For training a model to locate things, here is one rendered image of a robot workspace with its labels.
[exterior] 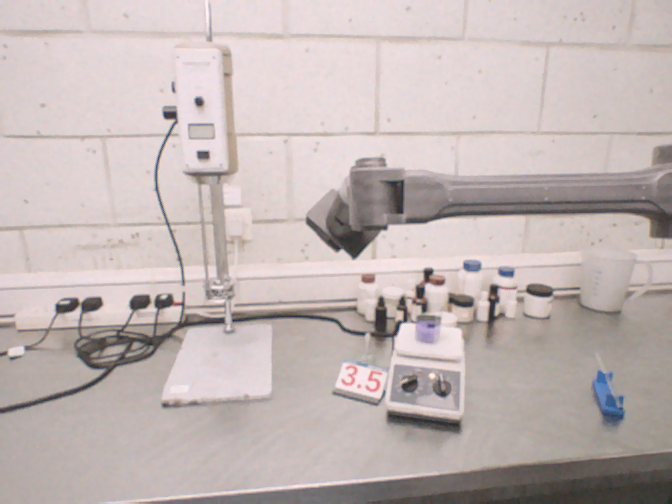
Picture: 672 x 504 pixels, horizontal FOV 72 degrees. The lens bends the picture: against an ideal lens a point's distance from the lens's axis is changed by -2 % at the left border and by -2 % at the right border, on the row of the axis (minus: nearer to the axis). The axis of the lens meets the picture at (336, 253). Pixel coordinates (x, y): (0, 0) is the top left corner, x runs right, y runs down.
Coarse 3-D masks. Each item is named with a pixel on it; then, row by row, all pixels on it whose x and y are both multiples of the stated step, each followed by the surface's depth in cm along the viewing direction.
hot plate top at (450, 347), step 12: (408, 324) 94; (408, 336) 89; (444, 336) 89; (456, 336) 89; (396, 348) 85; (408, 348) 84; (420, 348) 84; (432, 348) 84; (444, 348) 84; (456, 348) 84
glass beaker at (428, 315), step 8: (416, 304) 87; (424, 304) 88; (432, 304) 88; (440, 304) 87; (416, 312) 85; (424, 312) 84; (432, 312) 84; (440, 312) 84; (416, 320) 86; (424, 320) 84; (432, 320) 84; (440, 320) 85; (416, 328) 86; (424, 328) 85; (432, 328) 84; (440, 328) 86; (416, 336) 86; (424, 336) 85; (432, 336) 85; (440, 336) 87; (424, 344) 86; (432, 344) 85
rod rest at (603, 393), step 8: (600, 376) 87; (608, 376) 86; (592, 384) 88; (600, 384) 87; (600, 392) 84; (608, 392) 80; (600, 400) 82; (608, 400) 80; (608, 408) 80; (616, 408) 80
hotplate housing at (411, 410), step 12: (396, 360) 84; (408, 360) 84; (420, 360) 84; (432, 360) 84; (444, 360) 84; (456, 360) 84; (396, 408) 78; (408, 408) 78; (420, 408) 78; (432, 408) 77; (444, 408) 77; (444, 420) 77; (456, 420) 77
